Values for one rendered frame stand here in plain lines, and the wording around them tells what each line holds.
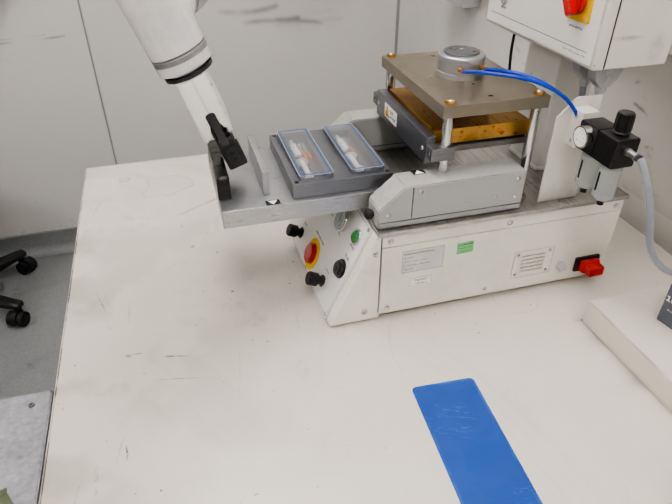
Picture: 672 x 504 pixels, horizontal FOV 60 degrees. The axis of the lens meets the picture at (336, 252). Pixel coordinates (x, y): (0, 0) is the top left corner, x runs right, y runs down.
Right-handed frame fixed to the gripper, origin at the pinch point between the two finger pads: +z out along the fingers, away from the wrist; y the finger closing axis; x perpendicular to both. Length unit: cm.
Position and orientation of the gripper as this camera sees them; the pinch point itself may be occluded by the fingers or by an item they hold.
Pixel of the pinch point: (233, 154)
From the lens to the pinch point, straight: 97.1
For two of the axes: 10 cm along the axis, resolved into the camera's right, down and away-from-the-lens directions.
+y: 2.7, 5.5, -7.9
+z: 3.3, 7.2, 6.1
